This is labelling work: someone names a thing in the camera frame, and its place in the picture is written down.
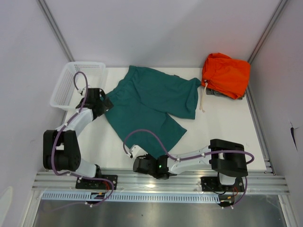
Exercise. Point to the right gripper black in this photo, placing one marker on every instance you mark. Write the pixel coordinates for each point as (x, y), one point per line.
(147, 156)

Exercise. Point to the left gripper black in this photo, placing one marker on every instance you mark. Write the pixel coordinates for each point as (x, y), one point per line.
(106, 105)

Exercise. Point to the teal green shorts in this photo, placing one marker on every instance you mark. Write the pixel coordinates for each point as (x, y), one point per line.
(144, 103)

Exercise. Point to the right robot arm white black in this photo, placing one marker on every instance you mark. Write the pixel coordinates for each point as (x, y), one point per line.
(227, 158)

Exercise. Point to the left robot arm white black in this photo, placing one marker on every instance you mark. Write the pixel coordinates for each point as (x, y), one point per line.
(61, 151)

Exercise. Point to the grey folded shorts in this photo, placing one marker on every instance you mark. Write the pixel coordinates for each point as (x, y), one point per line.
(219, 94)

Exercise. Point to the orange folded shorts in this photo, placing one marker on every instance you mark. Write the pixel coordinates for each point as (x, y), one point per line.
(226, 75)

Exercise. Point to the white plastic basket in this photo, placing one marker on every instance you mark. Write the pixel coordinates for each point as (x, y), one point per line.
(64, 95)

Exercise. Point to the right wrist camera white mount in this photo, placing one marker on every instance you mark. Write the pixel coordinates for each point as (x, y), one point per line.
(134, 151)

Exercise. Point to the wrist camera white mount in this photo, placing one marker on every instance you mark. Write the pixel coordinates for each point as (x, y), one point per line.
(82, 91)
(134, 151)

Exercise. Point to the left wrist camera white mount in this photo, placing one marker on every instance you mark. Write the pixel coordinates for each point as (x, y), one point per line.
(82, 91)

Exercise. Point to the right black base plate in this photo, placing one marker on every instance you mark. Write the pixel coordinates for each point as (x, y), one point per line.
(212, 184)

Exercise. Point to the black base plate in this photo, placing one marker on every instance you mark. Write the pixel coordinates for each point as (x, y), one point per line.
(97, 184)
(212, 184)

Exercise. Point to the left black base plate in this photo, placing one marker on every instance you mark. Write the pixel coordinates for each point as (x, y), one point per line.
(97, 184)

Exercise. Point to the white slotted cable duct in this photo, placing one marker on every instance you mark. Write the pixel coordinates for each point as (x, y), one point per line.
(133, 197)

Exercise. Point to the aluminium mounting rail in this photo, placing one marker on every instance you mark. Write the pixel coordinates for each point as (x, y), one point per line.
(187, 182)

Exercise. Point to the left aluminium frame post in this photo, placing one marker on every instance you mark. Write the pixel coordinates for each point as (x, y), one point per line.
(55, 29)

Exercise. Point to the aluminium frame post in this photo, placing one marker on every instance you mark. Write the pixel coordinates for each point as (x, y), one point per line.
(268, 29)
(55, 29)

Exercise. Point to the right aluminium frame post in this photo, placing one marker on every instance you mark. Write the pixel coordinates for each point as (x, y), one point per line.
(268, 29)

